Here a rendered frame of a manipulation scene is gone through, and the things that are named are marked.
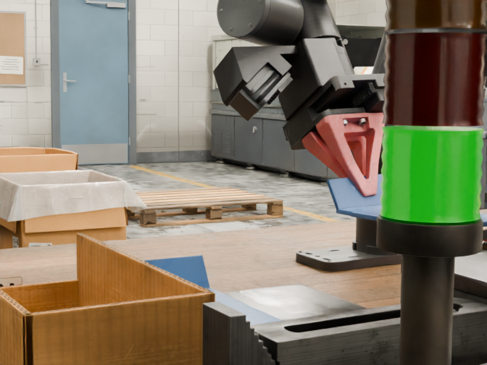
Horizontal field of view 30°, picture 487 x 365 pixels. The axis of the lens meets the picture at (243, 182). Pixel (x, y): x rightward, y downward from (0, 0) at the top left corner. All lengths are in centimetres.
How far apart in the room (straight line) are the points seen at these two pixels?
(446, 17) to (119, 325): 29
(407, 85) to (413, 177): 3
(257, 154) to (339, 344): 1048
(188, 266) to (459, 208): 47
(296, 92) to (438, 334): 52
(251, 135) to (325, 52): 1023
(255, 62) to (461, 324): 38
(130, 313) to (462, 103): 28
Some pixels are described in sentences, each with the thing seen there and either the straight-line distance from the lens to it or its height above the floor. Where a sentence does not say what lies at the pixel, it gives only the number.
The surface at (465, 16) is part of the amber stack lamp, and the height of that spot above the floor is 113.
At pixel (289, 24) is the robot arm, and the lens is 84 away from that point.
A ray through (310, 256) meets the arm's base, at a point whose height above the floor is 91.
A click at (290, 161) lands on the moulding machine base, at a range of 1022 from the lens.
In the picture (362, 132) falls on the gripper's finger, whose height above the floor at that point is 105.
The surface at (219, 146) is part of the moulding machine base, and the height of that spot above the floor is 23.
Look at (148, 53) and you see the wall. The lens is 1198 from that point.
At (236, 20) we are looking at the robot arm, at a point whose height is 115.
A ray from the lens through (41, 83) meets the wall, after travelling 1157.
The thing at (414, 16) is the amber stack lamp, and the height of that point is 113.
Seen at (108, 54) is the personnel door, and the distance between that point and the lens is 1178.
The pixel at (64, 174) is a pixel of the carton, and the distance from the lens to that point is 459.
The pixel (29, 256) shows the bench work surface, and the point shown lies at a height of 90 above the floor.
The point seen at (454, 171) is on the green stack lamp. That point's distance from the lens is 34.
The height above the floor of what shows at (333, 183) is 101.
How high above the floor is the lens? 110
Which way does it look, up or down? 6 degrees down
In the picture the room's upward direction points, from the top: 1 degrees clockwise
